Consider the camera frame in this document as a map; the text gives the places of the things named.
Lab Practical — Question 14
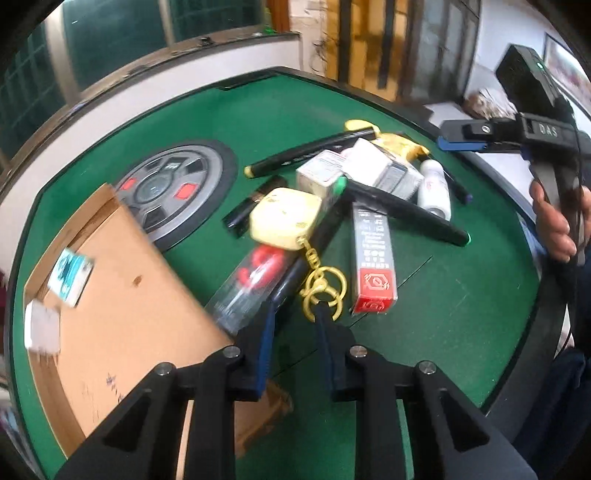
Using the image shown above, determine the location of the round table centre panel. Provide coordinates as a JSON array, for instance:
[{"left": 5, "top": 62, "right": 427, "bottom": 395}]
[{"left": 113, "top": 138, "right": 238, "bottom": 252}]

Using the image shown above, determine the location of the yellow case with gold keyring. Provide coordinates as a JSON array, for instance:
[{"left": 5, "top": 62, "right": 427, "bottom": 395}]
[{"left": 249, "top": 187, "right": 347, "bottom": 321}]

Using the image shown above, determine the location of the floral patterned cloth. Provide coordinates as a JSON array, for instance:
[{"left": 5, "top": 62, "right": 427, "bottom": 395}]
[{"left": 464, "top": 88, "right": 518, "bottom": 121}]

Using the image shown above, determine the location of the red earphones clear package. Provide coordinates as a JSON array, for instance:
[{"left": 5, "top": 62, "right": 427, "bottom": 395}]
[{"left": 203, "top": 244, "right": 296, "bottom": 333}]

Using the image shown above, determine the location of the red and grey long box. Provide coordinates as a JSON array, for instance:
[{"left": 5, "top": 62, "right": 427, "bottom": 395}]
[{"left": 350, "top": 200, "right": 399, "bottom": 317}]

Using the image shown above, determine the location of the person's right hand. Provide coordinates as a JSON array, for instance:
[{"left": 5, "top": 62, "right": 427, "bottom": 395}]
[{"left": 529, "top": 178, "right": 581, "bottom": 265}]

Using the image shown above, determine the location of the framed wall picture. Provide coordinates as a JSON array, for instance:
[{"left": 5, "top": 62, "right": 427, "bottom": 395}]
[{"left": 542, "top": 32, "right": 591, "bottom": 100}]

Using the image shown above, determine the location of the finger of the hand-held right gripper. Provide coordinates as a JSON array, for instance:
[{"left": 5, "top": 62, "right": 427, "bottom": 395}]
[
  {"left": 441, "top": 119, "right": 521, "bottom": 140},
  {"left": 436, "top": 137, "right": 525, "bottom": 154}
]

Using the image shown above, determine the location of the barred window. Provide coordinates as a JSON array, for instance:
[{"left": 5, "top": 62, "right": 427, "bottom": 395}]
[{"left": 0, "top": 0, "right": 278, "bottom": 153}]

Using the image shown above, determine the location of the black marker green end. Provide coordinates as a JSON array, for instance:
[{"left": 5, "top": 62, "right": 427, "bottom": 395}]
[
  {"left": 268, "top": 178, "right": 349, "bottom": 308},
  {"left": 344, "top": 178, "right": 472, "bottom": 247}
]

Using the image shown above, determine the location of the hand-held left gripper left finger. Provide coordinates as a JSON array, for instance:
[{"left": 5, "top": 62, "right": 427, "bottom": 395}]
[{"left": 55, "top": 300, "right": 278, "bottom": 480}]

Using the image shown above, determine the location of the black cosmetic tube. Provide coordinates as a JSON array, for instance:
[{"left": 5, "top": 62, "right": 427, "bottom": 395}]
[{"left": 222, "top": 174, "right": 289, "bottom": 238}]

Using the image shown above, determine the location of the clear printed box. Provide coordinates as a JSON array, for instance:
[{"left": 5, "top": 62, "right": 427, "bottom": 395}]
[{"left": 295, "top": 150, "right": 349, "bottom": 199}]

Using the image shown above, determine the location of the white box blue pattern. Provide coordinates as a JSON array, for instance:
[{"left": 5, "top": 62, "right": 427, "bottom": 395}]
[{"left": 374, "top": 161, "right": 424, "bottom": 201}]

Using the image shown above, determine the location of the cardboard box tray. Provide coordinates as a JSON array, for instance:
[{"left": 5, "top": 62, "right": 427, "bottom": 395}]
[{"left": 23, "top": 182, "right": 294, "bottom": 455}]

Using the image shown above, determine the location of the person's blue jacket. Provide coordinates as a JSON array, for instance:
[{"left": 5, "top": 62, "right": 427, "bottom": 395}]
[{"left": 524, "top": 346, "right": 591, "bottom": 469}]

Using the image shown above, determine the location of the teal tissue packet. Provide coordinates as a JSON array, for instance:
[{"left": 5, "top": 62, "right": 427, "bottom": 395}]
[{"left": 46, "top": 247, "right": 95, "bottom": 308}]

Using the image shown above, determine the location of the white bottle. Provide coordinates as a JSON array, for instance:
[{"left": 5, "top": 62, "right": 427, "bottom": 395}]
[{"left": 418, "top": 159, "right": 452, "bottom": 221}]

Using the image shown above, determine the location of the plain white box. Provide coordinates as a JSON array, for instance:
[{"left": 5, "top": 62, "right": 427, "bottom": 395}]
[{"left": 23, "top": 298, "right": 63, "bottom": 354}]

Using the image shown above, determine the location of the yellow snack packet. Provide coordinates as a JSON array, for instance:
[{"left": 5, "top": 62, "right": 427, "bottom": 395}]
[{"left": 344, "top": 119, "right": 430, "bottom": 162}]

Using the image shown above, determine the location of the white carton box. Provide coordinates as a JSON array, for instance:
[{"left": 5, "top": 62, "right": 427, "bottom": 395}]
[{"left": 344, "top": 138, "right": 393, "bottom": 185}]

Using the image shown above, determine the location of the golden display cabinet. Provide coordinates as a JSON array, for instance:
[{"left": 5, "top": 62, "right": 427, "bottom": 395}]
[{"left": 323, "top": 0, "right": 481, "bottom": 102}]

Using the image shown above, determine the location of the black marker yellow end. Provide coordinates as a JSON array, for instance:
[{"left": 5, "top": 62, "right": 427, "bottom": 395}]
[{"left": 244, "top": 127, "right": 377, "bottom": 180}]

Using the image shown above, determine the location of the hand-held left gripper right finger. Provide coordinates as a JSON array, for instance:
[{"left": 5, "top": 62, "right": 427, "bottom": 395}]
[{"left": 315, "top": 304, "right": 539, "bottom": 480}]

